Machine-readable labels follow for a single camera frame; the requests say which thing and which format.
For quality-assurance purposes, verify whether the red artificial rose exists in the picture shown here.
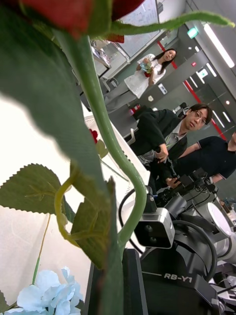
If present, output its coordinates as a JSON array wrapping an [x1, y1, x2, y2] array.
[[88, 128, 109, 159], [0, 0, 236, 315]]

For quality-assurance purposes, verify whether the black handheld camera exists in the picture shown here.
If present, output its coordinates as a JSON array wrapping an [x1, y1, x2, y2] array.
[[169, 168, 219, 197]]

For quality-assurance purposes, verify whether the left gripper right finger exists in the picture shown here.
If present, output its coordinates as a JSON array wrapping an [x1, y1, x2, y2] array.
[[122, 248, 149, 315]]

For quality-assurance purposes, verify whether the green exit sign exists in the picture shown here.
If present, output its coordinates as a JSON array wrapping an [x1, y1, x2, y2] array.
[[186, 26, 200, 40]]

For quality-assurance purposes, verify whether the white wall board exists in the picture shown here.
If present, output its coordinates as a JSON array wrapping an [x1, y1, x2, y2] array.
[[117, 0, 162, 59]]

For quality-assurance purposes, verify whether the long ceiling light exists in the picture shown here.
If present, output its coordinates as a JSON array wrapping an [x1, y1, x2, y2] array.
[[203, 22, 236, 69]]

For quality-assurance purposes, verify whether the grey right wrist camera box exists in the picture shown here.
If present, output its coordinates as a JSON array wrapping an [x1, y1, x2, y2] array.
[[134, 207, 176, 249]]

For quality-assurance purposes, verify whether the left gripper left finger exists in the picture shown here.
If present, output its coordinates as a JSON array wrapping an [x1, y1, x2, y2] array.
[[83, 262, 105, 315]]

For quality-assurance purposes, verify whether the shallow white box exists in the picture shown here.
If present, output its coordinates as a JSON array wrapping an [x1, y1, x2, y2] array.
[[82, 114, 151, 188]]

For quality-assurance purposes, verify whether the pale blue artificial flower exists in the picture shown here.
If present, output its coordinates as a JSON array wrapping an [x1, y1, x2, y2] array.
[[0, 213, 85, 315]]

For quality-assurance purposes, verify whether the person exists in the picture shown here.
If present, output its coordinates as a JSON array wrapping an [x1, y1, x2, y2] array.
[[176, 130, 236, 185], [104, 48, 178, 114], [129, 102, 213, 189]]

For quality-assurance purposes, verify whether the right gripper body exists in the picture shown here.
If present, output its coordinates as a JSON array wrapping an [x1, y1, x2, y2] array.
[[140, 242, 221, 315]]

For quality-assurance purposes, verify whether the blue and red flower bunch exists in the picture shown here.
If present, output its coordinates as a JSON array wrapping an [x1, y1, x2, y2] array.
[[139, 58, 155, 77]]

